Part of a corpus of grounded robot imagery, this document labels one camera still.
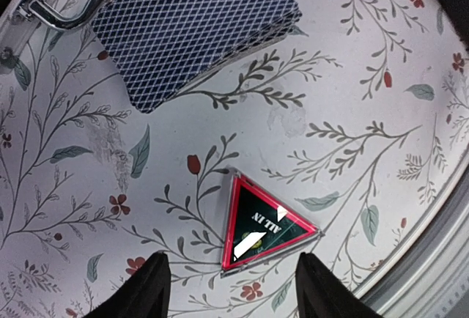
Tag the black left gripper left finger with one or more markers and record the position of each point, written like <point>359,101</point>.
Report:
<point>145,294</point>

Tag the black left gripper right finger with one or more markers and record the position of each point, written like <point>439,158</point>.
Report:
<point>321,295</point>

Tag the red triangular all-in marker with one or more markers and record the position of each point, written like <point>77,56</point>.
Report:
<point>259,226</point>

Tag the floral table cloth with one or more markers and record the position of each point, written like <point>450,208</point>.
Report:
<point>358,121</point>

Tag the blue playing card deck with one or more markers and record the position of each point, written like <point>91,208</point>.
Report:
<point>160,46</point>

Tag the aluminium poker chip case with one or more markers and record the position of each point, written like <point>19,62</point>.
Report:
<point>21,18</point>

